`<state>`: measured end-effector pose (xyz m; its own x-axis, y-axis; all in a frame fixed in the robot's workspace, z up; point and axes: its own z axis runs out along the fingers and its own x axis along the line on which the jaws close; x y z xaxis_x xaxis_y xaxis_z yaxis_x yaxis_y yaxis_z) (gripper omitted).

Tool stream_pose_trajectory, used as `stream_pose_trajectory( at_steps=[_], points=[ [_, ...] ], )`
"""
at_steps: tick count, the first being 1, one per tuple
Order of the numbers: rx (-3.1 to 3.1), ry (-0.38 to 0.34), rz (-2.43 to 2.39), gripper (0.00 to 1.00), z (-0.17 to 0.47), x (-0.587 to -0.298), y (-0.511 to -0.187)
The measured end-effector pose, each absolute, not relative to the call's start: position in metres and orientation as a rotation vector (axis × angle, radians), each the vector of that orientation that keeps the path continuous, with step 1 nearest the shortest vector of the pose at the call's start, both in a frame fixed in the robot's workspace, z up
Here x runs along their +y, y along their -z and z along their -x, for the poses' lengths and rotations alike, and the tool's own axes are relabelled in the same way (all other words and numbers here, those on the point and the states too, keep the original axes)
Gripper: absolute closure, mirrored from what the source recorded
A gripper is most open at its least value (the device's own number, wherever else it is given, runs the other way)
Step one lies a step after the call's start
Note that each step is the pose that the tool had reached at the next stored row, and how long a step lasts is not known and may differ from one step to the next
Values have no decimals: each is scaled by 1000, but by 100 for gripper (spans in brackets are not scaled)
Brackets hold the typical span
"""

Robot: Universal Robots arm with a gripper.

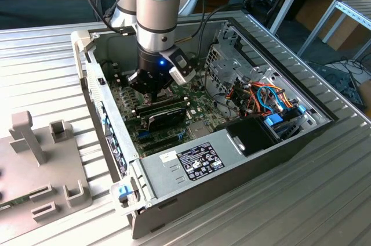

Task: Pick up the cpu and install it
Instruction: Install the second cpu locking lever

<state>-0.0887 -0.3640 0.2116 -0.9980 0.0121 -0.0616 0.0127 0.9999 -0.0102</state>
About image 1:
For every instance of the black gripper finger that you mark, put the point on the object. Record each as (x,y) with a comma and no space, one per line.
(165,86)
(136,83)

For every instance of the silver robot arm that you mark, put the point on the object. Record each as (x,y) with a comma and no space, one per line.
(156,11)

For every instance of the CPU socket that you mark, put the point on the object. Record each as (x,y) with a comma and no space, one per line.
(168,96)

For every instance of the black graphics card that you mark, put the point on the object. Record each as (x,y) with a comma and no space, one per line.
(166,117)

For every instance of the green motherboard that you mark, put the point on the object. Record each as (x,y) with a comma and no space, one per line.
(203,109)

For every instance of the silver chipset heatsink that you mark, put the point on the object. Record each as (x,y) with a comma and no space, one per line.
(200,130)

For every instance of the silver drive cage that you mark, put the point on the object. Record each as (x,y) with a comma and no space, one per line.
(223,66)

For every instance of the silver power supply unit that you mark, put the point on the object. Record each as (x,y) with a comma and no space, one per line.
(162,176)

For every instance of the black plastic shroud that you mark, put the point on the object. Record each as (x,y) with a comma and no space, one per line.
(252,133)

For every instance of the blue case latch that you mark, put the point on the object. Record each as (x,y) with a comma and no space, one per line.
(123,192)

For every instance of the blue disk carrier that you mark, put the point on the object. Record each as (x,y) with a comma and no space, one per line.
(274,120)

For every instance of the grey parts rack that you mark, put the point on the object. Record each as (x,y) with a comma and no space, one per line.
(58,170)

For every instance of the open black PC case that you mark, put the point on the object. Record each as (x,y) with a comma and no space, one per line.
(232,193)

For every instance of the small blue drive clip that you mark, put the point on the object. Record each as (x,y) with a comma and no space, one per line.
(302,109)

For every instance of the brown cardboard box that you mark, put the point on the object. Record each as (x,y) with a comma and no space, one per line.
(314,11)

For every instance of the green RAM stick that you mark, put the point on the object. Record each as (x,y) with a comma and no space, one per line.
(14,202)

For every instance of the brown cardboard piece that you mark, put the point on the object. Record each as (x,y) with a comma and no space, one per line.
(365,95)

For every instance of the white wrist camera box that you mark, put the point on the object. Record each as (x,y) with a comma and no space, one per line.
(181,67)

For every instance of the aluminium frame shelf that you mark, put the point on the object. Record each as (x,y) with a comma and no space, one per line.
(355,11)

